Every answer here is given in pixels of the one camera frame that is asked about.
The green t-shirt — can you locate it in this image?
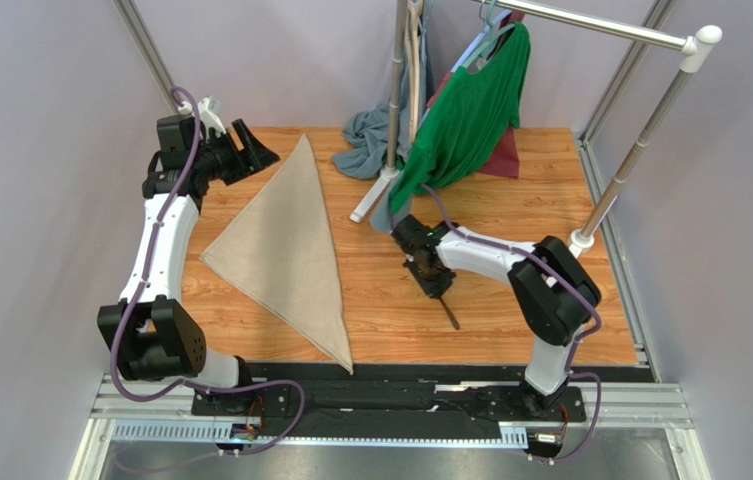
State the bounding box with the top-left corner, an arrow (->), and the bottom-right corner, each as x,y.
388,22 -> 531,216

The maroon garment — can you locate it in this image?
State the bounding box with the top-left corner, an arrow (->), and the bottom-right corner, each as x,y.
426,11 -> 524,178

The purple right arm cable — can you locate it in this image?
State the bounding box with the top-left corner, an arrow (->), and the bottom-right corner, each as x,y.
419,183 -> 604,465

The dark wooden fork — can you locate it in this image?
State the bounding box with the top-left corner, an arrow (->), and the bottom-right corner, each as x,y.
439,298 -> 461,331

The blue-grey garment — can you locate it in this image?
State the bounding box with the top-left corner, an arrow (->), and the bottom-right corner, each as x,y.
332,12 -> 435,234

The aluminium frame rail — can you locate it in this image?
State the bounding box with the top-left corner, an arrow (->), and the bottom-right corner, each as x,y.
71,366 -> 710,479

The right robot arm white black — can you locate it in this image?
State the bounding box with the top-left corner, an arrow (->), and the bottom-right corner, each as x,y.
391,215 -> 602,397

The silver white clothes rack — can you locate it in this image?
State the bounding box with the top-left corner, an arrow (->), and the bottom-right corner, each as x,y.
349,1 -> 723,255

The beige wooden clothes hanger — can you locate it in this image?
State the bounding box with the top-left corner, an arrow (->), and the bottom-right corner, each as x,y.
404,1 -> 425,136

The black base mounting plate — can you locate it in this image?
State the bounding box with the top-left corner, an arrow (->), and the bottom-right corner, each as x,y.
129,359 -> 607,441

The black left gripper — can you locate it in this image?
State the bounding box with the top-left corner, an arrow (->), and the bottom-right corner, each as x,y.
192,120 -> 279,187

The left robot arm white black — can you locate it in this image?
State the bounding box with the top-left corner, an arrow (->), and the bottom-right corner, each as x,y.
97,114 -> 280,392

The teal clothes hanger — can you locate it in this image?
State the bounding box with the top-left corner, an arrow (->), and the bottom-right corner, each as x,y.
451,1 -> 514,72

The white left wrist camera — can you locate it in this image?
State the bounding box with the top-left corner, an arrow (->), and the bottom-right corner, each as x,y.
196,96 -> 227,139

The beige linen napkin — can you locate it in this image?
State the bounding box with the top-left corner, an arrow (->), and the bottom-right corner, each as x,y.
200,136 -> 354,372

